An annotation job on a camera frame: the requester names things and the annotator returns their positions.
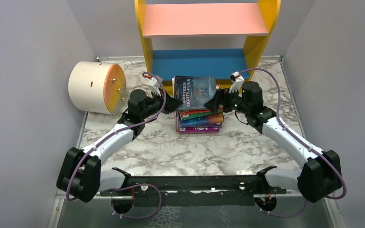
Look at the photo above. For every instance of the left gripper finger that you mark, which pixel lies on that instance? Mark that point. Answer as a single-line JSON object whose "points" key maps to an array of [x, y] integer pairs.
{"points": [[171, 104], [163, 93]]}

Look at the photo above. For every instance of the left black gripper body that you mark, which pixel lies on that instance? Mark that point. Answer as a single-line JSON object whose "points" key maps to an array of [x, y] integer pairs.
{"points": [[164, 104]]}

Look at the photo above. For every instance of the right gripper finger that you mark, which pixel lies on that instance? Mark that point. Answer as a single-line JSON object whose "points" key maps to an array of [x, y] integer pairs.
{"points": [[214, 104], [227, 96]]}

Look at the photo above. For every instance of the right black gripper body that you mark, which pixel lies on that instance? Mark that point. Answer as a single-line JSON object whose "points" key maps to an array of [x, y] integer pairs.
{"points": [[221, 102]]}

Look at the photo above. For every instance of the Jane Eyre blue book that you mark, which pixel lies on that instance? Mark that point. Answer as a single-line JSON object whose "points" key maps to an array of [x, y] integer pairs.
{"points": [[209, 120]]}

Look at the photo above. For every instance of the red Treehouse book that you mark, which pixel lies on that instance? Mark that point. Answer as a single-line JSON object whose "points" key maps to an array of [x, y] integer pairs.
{"points": [[201, 112]]}

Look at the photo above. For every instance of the Nineteen Eighty-Four dark book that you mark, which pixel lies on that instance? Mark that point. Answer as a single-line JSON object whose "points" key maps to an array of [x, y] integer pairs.
{"points": [[193, 91]]}

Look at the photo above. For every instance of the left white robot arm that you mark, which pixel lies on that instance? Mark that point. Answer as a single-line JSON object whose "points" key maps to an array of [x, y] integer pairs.
{"points": [[81, 176]]}

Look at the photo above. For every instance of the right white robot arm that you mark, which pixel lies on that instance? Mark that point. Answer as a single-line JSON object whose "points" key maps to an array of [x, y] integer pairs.
{"points": [[320, 173]]}

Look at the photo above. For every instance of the orange paperback book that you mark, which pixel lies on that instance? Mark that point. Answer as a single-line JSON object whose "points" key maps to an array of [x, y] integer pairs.
{"points": [[177, 122]]}

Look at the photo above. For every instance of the purple paperback book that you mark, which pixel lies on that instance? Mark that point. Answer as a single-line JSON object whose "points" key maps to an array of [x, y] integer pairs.
{"points": [[212, 128]]}

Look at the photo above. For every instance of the white cylindrical drum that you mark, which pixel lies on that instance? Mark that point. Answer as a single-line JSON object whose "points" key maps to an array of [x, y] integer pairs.
{"points": [[97, 87]]}

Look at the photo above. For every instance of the colourful wooden bookshelf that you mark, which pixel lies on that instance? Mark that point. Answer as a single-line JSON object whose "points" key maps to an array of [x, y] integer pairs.
{"points": [[255, 21]]}

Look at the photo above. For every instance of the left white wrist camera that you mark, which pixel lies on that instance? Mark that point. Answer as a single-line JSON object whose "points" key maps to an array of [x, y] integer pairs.
{"points": [[153, 82]]}

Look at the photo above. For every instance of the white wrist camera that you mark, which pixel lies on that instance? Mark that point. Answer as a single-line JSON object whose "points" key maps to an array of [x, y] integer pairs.
{"points": [[237, 81], [153, 82]]}

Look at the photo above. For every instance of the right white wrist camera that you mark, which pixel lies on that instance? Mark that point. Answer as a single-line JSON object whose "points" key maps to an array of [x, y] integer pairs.
{"points": [[237, 81]]}

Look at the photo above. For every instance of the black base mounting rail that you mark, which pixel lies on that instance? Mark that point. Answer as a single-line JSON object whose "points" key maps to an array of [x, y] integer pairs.
{"points": [[186, 191]]}

